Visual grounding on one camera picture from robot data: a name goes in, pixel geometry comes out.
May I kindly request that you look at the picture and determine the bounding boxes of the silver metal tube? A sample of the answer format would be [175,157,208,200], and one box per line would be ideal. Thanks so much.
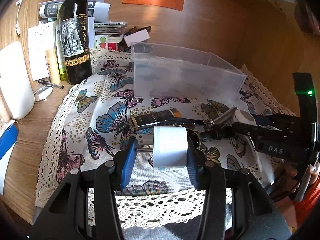
[205,106,237,129]

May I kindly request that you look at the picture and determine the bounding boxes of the stack of booklets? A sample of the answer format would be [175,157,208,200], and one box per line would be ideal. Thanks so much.
[93,21,127,51]

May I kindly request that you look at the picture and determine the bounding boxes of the blue white box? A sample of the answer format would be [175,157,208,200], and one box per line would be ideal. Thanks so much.
[0,120,18,194]

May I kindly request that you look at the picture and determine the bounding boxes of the clear plastic storage box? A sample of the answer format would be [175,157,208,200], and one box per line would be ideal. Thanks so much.
[131,43,246,100]

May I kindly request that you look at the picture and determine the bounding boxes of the dark wine bottle elephant label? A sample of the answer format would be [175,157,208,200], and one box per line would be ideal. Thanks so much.
[59,0,92,85]

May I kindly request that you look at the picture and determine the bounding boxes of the white card box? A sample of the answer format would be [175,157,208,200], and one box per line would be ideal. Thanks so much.
[124,29,150,47]

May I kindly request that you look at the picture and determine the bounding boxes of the butterfly print lace cloth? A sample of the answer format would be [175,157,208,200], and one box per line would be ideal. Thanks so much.
[35,50,292,229]

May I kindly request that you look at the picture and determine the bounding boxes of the keys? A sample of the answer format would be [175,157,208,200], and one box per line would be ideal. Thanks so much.
[187,128,223,153]

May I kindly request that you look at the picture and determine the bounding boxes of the white rounded device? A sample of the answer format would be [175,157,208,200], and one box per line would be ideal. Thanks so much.
[1,41,35,120]

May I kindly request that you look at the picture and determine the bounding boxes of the black gold lighter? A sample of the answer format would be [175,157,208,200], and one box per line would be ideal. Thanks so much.
[129,108,182,132]

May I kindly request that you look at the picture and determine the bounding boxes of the white charging cable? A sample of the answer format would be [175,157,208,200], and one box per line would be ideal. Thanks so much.
[15,0,29,36]

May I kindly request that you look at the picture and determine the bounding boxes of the white power plug adapter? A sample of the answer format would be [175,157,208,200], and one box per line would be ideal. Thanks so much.
[136,125,189,171]

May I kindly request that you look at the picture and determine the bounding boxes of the small round mirror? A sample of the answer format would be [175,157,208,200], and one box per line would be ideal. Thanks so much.
[34,85,53,102]

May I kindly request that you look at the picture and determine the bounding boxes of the white paper sheet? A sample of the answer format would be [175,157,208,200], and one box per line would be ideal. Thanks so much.
[27,22,54,81]

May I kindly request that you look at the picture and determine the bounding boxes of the person's right hand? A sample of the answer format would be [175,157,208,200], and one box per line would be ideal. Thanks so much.
[272,160,320,203]

